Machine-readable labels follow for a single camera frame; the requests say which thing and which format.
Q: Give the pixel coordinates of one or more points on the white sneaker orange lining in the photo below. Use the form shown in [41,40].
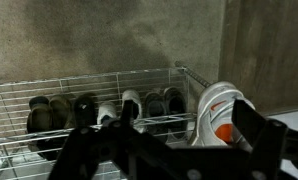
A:
[212,113]

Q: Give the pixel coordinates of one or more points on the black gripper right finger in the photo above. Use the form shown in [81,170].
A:
[245,121]

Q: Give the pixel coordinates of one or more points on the brown sandal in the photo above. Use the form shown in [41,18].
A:
[60,110]
[39,118]

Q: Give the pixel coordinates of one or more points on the black striped slide sandal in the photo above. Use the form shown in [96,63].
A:
[85,111]

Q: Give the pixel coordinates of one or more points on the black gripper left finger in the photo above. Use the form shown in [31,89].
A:
[127,113]

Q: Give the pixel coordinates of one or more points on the small white sneaker blue insole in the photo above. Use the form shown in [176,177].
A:
[107,111]
[130,94]

